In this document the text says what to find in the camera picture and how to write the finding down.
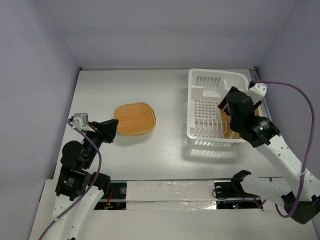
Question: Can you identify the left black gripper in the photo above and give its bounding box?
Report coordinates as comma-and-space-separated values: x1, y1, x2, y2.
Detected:
83, 117, 119, 167

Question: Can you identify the rounded square orange woven plate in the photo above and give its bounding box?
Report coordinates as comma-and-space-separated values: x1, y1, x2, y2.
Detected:
114, 102, 156, 136

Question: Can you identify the half-round orange woven plate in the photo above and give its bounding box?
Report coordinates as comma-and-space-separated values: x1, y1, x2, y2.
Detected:
219, 105, 241, 139

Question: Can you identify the square yellow woven plate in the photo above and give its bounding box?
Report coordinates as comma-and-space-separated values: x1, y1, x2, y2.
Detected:
254, 107, 262, 117

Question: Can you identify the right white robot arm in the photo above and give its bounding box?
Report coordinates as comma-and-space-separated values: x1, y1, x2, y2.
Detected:
218, 85, 320, 224

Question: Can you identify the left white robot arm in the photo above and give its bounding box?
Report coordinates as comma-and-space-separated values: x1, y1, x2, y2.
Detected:
39, 113, 119, 240

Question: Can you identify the white plastic dish rack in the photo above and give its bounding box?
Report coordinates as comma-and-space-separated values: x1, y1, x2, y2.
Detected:
186, 68, 249, 148

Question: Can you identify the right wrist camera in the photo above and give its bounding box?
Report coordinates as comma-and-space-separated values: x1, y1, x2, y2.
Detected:
245, 81, 268, 104

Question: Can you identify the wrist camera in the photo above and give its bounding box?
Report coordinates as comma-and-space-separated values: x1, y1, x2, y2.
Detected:
70, 113, 90, 131
245, 81, 268, 104

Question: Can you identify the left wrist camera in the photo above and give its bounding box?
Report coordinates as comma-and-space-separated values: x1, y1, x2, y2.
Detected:
70, 113, 90, 131

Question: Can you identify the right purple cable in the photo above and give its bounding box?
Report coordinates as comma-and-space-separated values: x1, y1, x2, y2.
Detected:
257, 80, 315, 218

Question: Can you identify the aluminium side rail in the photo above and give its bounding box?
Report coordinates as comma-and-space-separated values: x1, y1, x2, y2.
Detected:
249, 67, 272, 120

